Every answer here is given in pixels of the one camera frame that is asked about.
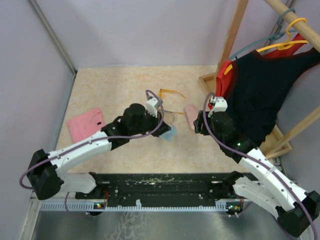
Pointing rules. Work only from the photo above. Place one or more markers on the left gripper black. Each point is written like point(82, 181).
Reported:
point(157, 121)

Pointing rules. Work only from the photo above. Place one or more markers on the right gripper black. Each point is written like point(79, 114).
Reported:
point(199, 124)

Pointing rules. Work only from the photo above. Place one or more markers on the newspaper print glasses case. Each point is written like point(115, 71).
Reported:
point(169, 117)

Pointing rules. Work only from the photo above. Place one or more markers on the pink glasses case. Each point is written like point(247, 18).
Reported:
point(191, 113)

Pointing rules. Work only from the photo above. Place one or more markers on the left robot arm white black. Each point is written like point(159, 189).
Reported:
point(48, 172)

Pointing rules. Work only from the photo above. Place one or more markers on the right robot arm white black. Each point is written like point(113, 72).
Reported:
point(294, 208)

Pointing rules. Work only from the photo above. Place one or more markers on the orange sunglasses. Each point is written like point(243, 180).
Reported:
point(170, 97)

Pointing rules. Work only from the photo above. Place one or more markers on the red tank top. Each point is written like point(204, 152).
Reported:
point(225, 75)

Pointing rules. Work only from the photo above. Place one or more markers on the pink folded garment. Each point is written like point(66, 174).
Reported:
point(85, 125)

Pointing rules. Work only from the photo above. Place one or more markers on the navy tank top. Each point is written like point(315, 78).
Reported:
point(259, 88)

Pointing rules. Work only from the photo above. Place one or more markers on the yellow hanger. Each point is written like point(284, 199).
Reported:
point(287, 32)

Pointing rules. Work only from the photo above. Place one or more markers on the teal hanger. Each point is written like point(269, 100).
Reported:
point(273, 37)

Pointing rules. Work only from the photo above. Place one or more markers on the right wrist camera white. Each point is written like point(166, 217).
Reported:
point(218, 104)

